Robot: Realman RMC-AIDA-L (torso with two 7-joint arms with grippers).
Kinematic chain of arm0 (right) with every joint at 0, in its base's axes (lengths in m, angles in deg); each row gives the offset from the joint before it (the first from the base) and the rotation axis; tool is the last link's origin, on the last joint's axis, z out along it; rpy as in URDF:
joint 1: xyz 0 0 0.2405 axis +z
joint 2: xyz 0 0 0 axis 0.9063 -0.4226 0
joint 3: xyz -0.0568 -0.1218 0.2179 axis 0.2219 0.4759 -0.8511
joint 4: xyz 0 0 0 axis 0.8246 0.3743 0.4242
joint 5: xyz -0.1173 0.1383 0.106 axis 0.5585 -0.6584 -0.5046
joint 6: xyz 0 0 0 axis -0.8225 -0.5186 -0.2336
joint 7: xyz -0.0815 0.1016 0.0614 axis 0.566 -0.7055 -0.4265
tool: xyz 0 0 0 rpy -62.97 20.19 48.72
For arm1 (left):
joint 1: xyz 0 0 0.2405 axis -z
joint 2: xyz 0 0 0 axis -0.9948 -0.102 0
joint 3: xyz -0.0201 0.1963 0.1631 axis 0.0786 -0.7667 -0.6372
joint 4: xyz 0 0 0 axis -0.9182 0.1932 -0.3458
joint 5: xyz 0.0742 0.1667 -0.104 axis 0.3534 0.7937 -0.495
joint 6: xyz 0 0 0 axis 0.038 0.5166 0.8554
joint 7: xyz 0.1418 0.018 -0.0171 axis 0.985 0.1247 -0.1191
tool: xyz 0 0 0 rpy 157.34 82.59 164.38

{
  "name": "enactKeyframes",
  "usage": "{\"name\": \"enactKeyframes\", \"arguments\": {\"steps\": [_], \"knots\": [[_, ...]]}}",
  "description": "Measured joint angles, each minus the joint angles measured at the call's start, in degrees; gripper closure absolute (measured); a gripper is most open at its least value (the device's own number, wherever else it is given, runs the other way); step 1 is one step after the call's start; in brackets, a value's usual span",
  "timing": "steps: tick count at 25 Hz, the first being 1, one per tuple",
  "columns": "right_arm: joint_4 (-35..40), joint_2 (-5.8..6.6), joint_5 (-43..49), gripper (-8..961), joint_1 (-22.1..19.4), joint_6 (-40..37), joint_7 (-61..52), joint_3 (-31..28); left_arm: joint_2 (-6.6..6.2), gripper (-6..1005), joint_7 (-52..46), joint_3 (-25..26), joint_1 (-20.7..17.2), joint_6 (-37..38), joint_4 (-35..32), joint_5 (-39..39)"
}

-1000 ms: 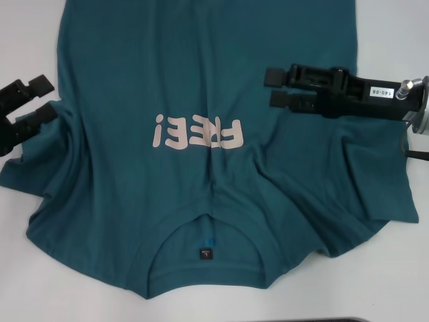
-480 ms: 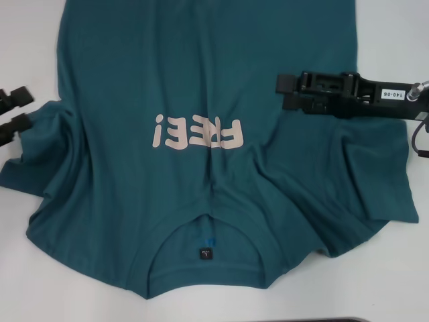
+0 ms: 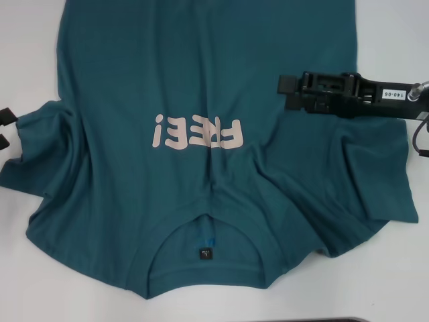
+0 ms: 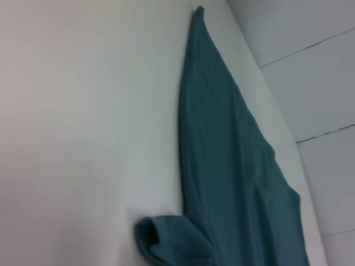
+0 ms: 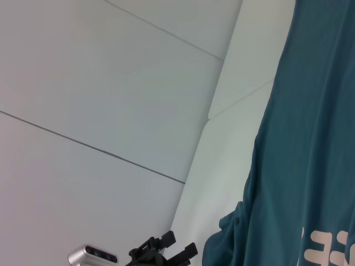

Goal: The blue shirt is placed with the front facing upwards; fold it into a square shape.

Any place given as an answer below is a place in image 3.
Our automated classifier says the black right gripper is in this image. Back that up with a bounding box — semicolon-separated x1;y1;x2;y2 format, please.
278;70;420;121

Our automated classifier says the teal T-shirt with pink print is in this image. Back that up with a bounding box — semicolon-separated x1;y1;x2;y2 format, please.
0;0;420;291

